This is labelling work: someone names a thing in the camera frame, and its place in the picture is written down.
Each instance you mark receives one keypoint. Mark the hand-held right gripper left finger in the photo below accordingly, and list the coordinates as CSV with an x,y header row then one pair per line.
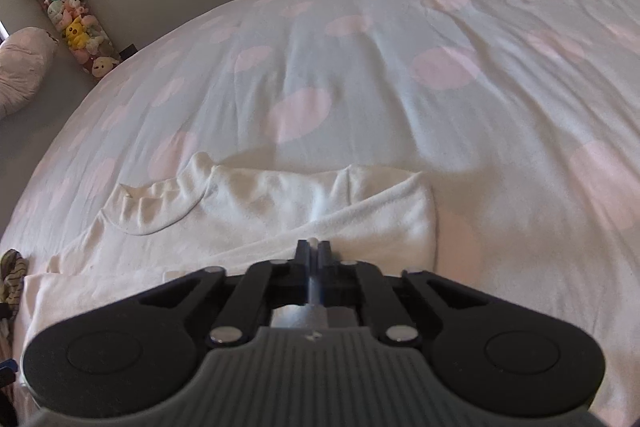
x,y
302,267

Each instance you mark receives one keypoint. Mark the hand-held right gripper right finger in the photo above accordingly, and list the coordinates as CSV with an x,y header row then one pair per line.
x,y
325,269

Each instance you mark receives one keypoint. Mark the white long-sleeve top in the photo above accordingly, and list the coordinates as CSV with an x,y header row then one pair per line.
x,y
260,207

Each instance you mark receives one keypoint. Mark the bed with pink-dotted sheet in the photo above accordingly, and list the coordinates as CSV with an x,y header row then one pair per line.
x,y
400,82

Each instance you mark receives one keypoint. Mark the small black box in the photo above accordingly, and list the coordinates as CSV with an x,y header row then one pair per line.
x,y
128,51

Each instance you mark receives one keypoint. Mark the striped cloth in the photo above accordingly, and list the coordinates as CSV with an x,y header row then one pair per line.
x,y
12,282

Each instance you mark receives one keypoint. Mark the clear tube of plush toys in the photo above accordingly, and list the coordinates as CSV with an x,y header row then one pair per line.
x,y
75,22

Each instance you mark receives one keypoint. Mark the pink plush pillow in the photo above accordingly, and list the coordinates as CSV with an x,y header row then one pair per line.
x,y
22,67

